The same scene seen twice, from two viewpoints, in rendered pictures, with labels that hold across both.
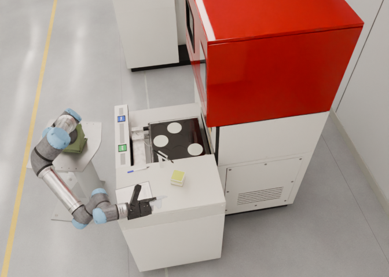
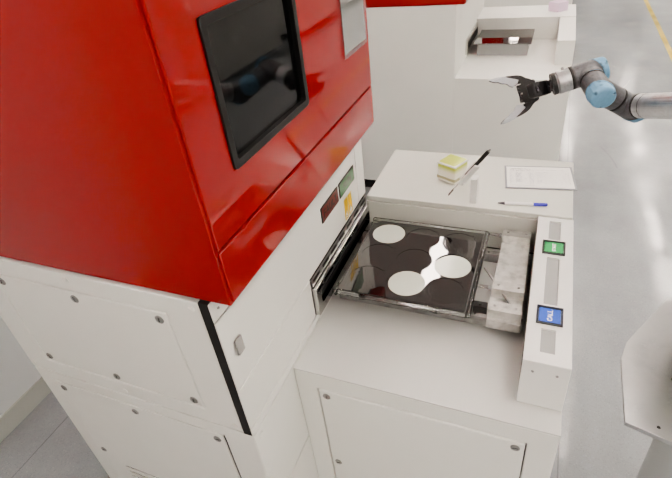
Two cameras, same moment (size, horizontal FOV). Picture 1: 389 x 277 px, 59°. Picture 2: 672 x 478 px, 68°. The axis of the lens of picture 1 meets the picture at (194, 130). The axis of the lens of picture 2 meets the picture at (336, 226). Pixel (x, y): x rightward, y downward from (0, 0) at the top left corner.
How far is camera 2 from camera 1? 274 cm
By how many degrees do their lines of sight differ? 91
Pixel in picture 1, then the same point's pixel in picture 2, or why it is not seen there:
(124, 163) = (551, 224)
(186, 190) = not seen: hidden behind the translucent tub
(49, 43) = not seen: outside the picture
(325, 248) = not seen: hidden behind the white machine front
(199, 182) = (418, 170)
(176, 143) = (420, 253)
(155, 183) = (494, 183)
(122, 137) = (551, 273)
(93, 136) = (650, 380)
